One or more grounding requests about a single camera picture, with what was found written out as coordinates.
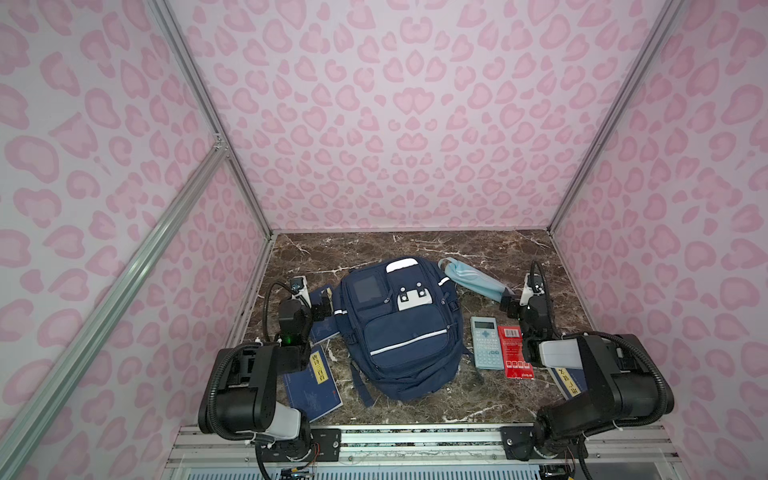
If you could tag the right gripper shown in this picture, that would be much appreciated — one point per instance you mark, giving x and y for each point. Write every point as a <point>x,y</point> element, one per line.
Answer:
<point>517,304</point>

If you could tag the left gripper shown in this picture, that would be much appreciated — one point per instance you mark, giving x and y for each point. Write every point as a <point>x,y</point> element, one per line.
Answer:
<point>321,303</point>

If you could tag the blue book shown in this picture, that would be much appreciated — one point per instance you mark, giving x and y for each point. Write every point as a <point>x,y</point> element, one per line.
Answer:
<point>313,390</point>
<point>570,382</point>
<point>324,325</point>

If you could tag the navy blue student backpack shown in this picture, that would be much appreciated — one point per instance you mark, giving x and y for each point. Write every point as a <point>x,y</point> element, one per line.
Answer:
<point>402,324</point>

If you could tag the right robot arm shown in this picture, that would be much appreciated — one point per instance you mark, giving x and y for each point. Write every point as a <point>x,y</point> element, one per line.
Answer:
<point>624,386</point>

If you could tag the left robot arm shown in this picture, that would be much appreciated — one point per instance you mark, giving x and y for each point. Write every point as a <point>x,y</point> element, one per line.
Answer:
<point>240,400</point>

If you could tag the red calculator package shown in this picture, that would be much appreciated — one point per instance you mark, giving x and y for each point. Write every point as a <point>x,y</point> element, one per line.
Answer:
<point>515,366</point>

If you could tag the light blue calculator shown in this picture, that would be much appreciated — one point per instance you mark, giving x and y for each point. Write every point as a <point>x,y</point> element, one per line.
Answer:
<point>486,344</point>

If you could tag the light blue pencil pouch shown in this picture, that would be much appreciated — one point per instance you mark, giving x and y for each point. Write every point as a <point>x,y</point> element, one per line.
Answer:
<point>475,280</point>

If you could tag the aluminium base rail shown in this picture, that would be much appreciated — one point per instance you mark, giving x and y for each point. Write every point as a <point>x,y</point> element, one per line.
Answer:
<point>436,451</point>

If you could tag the aluminium frame post right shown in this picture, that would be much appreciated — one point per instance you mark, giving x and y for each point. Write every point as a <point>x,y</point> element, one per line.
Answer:
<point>664,25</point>

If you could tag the aluminium frame post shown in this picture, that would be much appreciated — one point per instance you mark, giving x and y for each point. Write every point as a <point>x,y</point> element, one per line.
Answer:
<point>664,25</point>
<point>166,20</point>

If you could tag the aluminium frame post left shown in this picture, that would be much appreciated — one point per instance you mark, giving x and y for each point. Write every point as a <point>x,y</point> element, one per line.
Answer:
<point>166,20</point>

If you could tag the aluminium frame strut left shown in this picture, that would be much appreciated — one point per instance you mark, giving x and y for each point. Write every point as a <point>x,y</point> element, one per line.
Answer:
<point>38,414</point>

